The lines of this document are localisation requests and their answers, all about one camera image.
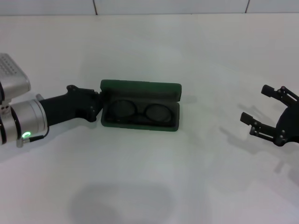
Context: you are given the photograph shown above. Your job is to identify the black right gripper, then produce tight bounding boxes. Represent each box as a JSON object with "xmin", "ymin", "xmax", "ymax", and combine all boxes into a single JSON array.
[{"xmin": 240, "ymin": 84, "xmax": 299, "ymax": 147}]

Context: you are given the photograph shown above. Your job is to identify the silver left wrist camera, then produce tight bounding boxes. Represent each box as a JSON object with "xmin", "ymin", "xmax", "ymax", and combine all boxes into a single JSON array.
[{"xmin": 0, "ymin": 52, "xmax": 31, "ymax": 103}]

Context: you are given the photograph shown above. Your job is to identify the black left wrist plug cable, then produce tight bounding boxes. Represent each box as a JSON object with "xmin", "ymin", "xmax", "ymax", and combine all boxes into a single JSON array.
[{"xmin": 16, "ymin": 127, "xmax": 50, "ymax": 148}]

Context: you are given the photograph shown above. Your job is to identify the black glasses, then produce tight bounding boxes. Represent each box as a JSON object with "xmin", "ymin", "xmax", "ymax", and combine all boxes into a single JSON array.
[{"xmin": 107, "ymin": 99, "xmax": 174, "ymax": 126}]

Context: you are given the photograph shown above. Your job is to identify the green glasses case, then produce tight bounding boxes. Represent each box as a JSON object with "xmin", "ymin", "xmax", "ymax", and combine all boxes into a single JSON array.
[{"xmin": 100, "ymin": 79, "xmax": 183, "ymax": 133}]

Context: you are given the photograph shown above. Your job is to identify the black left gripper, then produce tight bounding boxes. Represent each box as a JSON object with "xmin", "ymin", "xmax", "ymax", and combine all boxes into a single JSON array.
[{"xmin": 39, "ymin": 84, "xmax": 105, "ymax": 128}]

